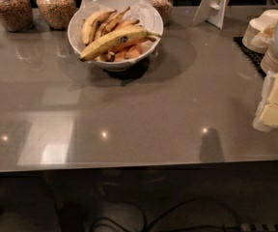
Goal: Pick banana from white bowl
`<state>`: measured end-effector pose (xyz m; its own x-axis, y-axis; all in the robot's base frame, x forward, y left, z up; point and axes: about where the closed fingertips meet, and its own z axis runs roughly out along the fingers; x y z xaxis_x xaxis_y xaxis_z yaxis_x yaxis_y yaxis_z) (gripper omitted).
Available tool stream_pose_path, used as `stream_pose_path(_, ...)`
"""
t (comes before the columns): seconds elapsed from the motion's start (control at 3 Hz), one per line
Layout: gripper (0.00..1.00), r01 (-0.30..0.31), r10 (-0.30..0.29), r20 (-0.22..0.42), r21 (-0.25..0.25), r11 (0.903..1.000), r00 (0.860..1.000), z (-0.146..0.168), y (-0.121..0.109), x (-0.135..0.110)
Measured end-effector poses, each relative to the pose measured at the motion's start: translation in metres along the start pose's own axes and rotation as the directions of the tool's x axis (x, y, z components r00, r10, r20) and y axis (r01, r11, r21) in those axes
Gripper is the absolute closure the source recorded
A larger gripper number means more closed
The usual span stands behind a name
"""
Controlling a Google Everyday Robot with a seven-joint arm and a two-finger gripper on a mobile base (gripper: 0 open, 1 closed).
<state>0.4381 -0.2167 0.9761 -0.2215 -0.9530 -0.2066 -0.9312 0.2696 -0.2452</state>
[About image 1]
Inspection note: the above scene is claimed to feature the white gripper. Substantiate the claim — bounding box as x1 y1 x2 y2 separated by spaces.
253 72 278 132

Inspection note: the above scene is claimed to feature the large yellow banana front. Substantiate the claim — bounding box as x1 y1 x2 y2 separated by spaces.
79 25 161 61

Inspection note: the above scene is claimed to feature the orange fruit in bowl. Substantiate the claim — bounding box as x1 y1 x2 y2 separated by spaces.
115 43 142 62

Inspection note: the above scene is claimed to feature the white paper bowl liner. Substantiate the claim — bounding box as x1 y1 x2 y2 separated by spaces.
76 0 162 31

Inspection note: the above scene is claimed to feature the white ceramic bowl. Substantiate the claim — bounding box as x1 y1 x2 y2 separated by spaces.
68 11 163 72

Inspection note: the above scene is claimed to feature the brown spotted banana middle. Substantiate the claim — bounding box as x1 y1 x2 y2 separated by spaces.
95 7 130 40

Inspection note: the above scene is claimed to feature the yellow banana upper left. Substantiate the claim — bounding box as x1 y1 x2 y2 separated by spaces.
81 10 116 45

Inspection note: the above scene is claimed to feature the black rubber mat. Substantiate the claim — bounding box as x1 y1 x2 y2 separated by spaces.
233 37 266 77

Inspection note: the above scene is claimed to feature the white sign stand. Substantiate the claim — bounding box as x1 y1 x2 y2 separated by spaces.
192 0 230 29

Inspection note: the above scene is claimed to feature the glass jar far left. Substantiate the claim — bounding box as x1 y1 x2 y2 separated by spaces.
0 0 33 32

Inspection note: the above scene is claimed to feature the black power cable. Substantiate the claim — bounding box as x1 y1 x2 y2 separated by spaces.
89 197 243 232

